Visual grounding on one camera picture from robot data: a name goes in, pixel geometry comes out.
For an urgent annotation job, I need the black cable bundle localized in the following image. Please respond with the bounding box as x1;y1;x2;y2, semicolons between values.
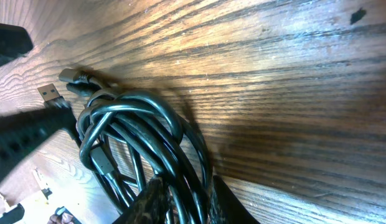
37;68;214;224

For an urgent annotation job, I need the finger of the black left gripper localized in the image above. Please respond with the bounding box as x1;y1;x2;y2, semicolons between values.
0;107;77;183
0;23;34;67

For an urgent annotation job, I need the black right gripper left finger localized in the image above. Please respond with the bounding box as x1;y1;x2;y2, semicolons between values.
113;177;168;224

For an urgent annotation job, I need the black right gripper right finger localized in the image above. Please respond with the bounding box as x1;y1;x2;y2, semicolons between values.
209;175;260;224

